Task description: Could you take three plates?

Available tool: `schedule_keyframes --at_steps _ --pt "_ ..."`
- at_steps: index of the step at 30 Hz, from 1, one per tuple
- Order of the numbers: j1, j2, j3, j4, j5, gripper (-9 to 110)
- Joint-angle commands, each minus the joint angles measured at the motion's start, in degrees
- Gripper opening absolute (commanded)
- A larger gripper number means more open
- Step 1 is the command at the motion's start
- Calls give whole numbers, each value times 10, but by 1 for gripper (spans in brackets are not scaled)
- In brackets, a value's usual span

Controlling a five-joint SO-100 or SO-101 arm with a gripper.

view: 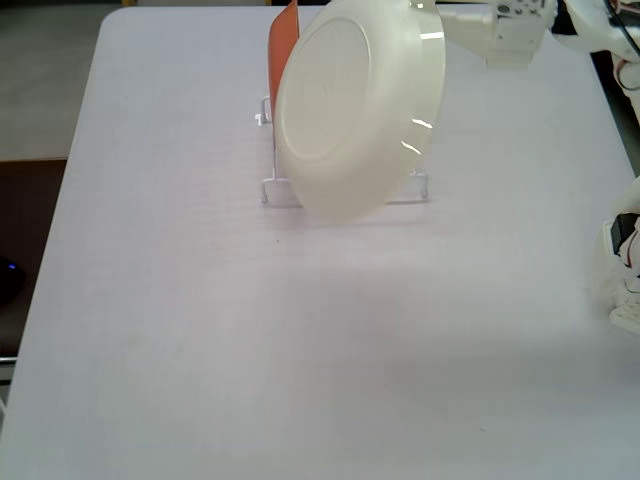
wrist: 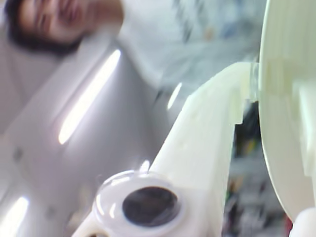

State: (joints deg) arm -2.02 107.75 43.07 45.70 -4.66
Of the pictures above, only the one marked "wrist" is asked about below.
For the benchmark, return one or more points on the fluorescent ceiling light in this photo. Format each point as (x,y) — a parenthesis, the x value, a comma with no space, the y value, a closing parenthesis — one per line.
(91,93)
(174,95)
(14,217)

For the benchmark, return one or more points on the googly eye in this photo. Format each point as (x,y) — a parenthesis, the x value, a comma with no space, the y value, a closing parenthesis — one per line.
(150,206)

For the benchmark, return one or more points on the cream white plate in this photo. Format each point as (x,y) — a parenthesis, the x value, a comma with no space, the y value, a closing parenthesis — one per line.
(279,74)

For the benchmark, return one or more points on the person in white shirt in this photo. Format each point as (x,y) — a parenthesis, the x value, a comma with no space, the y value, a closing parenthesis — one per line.
(56,22)

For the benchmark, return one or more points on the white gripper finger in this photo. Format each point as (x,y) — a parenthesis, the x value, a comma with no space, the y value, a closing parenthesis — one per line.
(202,135)
(306,224)

